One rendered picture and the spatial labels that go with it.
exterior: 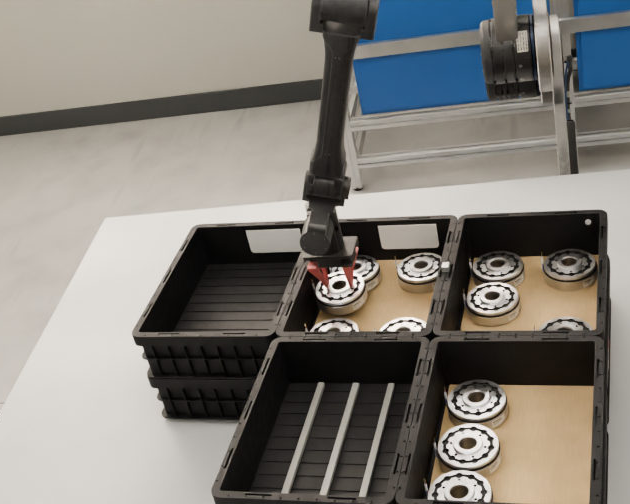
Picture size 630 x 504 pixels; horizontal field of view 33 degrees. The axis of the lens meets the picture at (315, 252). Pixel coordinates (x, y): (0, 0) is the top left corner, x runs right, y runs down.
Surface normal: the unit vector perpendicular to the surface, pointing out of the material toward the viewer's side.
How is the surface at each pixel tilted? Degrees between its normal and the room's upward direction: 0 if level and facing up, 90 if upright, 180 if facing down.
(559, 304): 0
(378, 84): 90
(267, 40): 90
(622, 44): 90
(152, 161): 0
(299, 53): 90
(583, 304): 0
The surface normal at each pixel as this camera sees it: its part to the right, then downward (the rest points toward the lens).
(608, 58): -0.14, 0.57
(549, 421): -0.19, -0.82
